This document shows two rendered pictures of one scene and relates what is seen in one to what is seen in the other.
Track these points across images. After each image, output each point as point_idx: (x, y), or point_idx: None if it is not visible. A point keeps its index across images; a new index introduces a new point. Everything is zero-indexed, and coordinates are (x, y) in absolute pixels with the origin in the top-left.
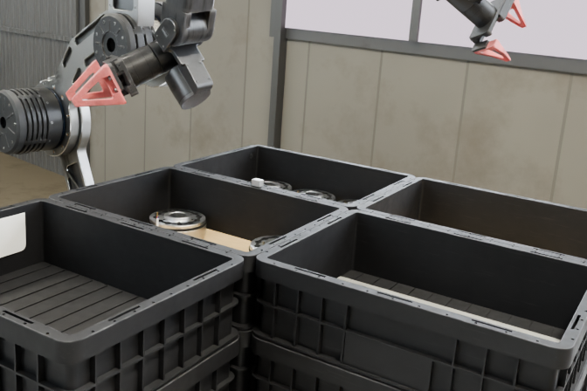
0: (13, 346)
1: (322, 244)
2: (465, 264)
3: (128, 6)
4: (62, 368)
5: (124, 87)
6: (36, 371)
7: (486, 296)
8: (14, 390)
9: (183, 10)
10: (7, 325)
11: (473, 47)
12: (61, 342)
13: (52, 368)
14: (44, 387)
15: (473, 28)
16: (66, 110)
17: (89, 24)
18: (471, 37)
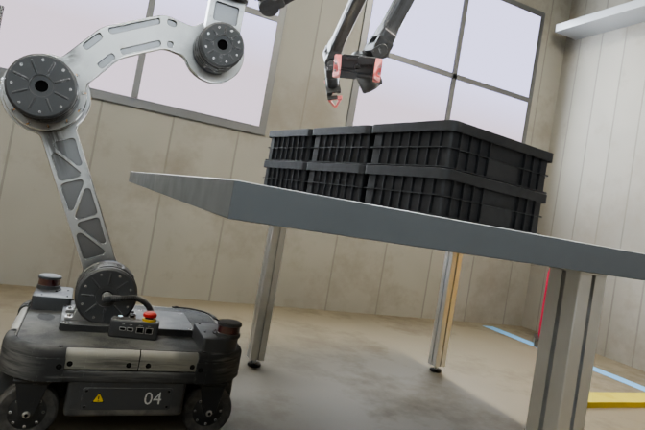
0: (534, 159)
1: None
2: None
3: (226, 21)
4: (545, 166)
5: (359, 74)
6: (536, 170)
7: None
8: (525, 181)
9: (392, 42)
10: (536, 150)
11: (327, 97)
12: (553, 154)
13: (541, 167)
14: (542, 174)
15: (326, 88)
16: (83, 87)
17: (135, 20)
18: (328, 92)
